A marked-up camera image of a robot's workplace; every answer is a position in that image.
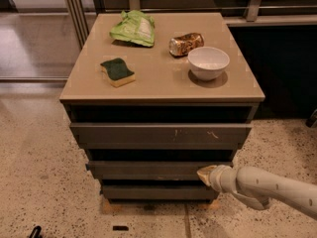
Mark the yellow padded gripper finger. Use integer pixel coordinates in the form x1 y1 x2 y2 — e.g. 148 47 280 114
197 166 216 186

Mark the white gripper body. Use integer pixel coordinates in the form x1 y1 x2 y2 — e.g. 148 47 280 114
209 166 237 193

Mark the grey drawer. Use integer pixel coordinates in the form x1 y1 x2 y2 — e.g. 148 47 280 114
102 184 218 201
86 161 233 180
70 123 252 150

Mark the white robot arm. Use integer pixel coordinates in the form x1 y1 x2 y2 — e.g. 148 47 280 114
197 165 317 219

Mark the grey drawer cabinet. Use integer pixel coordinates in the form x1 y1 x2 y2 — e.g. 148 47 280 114
60 13 264 188

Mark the grey bottom drawer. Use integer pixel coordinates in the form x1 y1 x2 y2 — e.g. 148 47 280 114
102 184 218 201

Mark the grey top drawer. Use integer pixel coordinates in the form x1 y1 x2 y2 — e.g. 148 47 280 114
70 123 252 150

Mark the dark object at right edge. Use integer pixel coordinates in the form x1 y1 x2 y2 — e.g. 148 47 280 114
306 109 317 128

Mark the white bowl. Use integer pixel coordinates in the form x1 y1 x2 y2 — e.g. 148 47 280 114
187 47 230 81

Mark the crushed gold can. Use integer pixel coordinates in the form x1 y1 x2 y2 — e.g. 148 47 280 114
168 33 204 57

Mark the green yellow sponge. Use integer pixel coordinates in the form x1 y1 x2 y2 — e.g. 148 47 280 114
101 58 136 87

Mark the green chip bag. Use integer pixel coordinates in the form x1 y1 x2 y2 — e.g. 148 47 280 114
109 10 155 48

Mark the black object at bottom left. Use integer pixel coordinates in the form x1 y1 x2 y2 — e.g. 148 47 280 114
29 226 43 238

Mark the metal railing frame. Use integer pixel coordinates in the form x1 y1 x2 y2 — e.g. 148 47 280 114
60 0 317 50

